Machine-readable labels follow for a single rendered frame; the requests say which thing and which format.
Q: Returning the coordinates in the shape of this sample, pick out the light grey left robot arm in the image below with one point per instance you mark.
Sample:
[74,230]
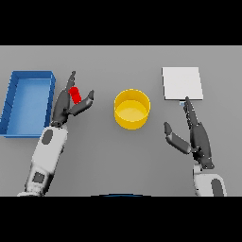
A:
[47,157]

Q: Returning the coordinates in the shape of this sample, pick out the yellow bowl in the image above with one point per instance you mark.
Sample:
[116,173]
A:
[132,109]

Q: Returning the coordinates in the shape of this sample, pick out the red beaker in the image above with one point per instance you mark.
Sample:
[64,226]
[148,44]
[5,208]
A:
[75,95]

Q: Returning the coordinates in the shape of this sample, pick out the blue tray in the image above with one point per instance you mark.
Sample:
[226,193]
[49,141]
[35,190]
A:
[27,103]

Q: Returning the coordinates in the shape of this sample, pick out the pale square measuring scale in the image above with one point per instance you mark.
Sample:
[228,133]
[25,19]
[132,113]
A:
[182,83]

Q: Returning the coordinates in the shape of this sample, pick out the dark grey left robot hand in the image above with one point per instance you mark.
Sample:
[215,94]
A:
[62,105]

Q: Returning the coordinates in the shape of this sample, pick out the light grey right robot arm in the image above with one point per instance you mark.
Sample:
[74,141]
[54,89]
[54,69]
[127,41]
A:
[208,184]

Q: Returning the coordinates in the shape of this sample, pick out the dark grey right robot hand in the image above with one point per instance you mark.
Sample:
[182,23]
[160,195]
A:
[199,138]

